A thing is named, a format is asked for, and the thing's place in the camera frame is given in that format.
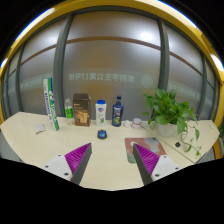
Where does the colourful mouse pad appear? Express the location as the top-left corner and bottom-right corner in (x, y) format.
(125, 137), (165, 163)

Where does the black blue computer mouse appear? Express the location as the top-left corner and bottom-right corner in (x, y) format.
(97, 129), (107, 139)

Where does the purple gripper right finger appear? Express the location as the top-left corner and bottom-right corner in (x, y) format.
(133, 144), (180, 185)

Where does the small white packet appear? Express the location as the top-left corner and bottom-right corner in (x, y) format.
(34, 124), (46, 134)

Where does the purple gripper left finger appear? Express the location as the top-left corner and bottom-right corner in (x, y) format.
(43, 143), (92, 185)

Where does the clear green-label bottle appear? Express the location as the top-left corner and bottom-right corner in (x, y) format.
(64, 98), (74, 125)

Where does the dark blue bottle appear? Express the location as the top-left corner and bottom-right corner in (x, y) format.
(112, 96), (124, 127)

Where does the crumpled white wrapper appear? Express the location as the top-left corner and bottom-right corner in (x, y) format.
(122, 120), (132, 128)

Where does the white blue-cap bottle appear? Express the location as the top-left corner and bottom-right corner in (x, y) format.
(95, 100), (107, 126)

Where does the brown cardboard box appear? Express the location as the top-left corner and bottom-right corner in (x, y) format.
(73, 93), (91, 126)

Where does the white green shuttlecock tube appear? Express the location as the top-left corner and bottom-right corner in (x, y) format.
(43, 78), (59, 131)

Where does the green potted plant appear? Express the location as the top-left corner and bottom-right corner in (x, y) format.
(142, 88), (202, 156)

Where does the small white red jar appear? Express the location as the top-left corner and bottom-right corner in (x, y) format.
(131, 118), (142, 130)

